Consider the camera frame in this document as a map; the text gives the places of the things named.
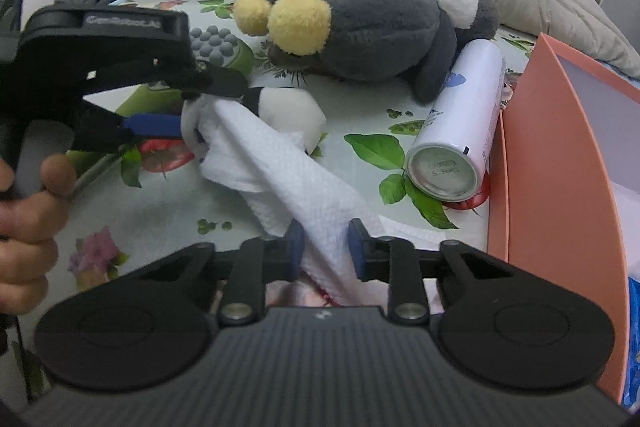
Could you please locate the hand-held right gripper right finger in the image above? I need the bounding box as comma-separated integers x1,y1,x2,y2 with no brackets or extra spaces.
349,218,513,326

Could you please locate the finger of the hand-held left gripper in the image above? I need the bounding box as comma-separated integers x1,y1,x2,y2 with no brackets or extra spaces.
160,59,249,102
75,99,182,154

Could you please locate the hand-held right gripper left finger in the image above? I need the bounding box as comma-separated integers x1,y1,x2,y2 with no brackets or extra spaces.
137,221,305,327

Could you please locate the white paper towel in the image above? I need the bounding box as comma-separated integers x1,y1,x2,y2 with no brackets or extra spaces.
180,97,441,308

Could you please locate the pink box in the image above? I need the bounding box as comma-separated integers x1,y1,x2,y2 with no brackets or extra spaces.
486,32,640,410

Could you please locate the person's left hand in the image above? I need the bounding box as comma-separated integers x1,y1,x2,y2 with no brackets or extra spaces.
0,154,79,316

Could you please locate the green massager with grey knobs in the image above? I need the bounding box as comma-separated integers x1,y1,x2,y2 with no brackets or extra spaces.
112,26,257,118

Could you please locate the small black white plush toy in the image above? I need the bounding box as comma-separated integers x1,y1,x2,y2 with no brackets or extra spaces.
240,86,328,158

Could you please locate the fruit printed mat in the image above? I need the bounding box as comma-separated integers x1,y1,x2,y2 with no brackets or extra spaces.
20,0,536,398

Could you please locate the grey penguin plush toy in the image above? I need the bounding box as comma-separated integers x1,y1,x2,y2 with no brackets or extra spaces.
232,0,501,105

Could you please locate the white spray can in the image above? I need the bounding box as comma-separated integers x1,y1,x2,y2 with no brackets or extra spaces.
404,39,507,202

